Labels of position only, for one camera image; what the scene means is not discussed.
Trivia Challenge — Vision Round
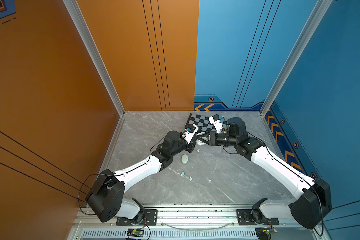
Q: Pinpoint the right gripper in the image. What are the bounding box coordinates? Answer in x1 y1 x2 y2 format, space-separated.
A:
197 131 238 147

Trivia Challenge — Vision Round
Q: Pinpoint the white earbud case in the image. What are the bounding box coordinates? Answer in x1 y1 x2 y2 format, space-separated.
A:
196 140 205 146
181 155 189 165

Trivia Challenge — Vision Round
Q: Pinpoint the white earbud case front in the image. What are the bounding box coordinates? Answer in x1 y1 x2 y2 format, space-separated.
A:
196 140 205 146

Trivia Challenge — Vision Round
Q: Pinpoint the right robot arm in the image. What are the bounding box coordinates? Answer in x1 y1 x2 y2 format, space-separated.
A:
197 118 332 230

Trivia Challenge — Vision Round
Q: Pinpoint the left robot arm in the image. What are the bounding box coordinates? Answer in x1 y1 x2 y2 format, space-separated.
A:
86 131 197 224

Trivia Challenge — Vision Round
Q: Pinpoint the black white chessboard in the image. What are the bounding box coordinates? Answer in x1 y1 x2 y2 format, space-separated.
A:
185 114 228 132

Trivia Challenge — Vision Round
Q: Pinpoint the green circuit board left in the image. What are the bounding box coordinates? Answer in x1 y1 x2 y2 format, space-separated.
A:
127 228 145 239

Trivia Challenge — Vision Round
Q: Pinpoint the green circuit board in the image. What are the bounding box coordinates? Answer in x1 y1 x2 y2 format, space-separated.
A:
127 228 145 239
263 228 278 236

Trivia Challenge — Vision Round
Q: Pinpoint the green circuit board right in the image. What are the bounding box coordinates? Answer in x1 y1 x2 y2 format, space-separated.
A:
263 228 278 236

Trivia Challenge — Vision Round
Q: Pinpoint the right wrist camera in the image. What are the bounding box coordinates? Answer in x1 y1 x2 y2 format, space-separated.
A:
209 114 224 134

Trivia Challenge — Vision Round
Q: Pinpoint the aluminium front rail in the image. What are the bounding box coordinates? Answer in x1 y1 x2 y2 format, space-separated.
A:
72 204 305 230

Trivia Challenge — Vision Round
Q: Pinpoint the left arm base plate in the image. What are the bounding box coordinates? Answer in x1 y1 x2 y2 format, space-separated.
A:
116 209 158 226

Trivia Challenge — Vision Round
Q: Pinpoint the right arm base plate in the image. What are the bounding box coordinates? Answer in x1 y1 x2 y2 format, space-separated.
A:
236 209 280 226

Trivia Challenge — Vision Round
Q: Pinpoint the right aluminium corner post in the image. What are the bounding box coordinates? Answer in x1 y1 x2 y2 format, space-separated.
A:
260 0 333 117

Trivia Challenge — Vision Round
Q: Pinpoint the aluminium corner post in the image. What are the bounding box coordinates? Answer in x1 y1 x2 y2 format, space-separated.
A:
260 0 333 117
63 0 125 118

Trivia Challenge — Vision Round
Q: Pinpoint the left aluminium corner post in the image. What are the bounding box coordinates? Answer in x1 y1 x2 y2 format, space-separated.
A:
63 0 125 118

